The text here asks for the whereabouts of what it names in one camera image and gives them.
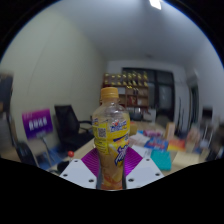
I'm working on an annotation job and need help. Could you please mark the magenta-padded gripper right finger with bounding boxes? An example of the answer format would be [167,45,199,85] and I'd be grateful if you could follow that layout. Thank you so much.
[123,146,165,189]

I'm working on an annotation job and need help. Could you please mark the blue printed book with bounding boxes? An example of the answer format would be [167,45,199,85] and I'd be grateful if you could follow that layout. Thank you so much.
[143,137,170,152]

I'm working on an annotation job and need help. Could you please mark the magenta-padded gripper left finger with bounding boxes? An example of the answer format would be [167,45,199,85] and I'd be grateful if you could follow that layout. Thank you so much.
[59,147,102,190]

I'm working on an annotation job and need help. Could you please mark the black glossy chair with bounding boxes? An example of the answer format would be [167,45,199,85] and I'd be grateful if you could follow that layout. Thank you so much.
[14,141,38,167]

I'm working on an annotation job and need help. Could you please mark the white book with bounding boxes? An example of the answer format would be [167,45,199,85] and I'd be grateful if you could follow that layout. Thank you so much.
[128,133,151,148]

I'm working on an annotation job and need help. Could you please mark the wooden shelf unit with trophies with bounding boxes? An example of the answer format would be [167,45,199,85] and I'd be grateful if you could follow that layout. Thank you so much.
[102,70,150,109]

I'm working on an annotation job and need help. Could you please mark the ceiling strip light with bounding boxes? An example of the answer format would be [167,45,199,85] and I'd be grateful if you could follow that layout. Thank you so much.
[148,0,163,10]

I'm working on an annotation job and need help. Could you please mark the potted pink flowers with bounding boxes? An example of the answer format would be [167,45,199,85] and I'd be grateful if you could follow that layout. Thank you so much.
[186,126,201,148]

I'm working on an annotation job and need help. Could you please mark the black computer monitor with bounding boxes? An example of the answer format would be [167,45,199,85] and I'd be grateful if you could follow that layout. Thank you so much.
[201,106,214,122]

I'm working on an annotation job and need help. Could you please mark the orange book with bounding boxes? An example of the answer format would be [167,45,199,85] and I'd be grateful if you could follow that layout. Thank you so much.
[167,138,187,152]

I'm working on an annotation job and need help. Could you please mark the white wall air conditioner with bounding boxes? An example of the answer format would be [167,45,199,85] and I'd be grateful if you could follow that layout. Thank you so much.
[186,74,199,88]

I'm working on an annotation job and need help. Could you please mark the black office chair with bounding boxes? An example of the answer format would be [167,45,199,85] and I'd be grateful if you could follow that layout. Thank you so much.
[54,104,95,153]

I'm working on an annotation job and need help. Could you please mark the orange standing box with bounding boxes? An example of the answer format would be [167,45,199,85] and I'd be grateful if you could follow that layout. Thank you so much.
[164,122,177,141]

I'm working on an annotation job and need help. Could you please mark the teal book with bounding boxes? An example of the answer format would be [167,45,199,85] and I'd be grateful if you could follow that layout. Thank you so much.
[149,148,173,172]

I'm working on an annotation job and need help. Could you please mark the dark glass door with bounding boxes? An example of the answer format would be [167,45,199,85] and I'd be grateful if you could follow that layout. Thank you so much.
[121,67,175,121]

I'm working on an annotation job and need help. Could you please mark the red-tipped white stirrer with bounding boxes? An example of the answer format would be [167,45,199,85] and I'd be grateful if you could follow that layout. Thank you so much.
[67,150,75,163]

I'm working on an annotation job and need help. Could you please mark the yellow gift box red ribbon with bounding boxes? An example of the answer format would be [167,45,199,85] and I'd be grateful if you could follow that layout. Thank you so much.
[129,120,139,136]

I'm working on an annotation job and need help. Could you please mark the yellow-labelled clear drink bottle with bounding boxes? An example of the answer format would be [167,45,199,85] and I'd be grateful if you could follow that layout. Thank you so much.
[91,86,132,191]

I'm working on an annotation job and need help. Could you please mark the purple sign board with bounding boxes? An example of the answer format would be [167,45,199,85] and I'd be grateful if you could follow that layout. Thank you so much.
[21,108,54,140]

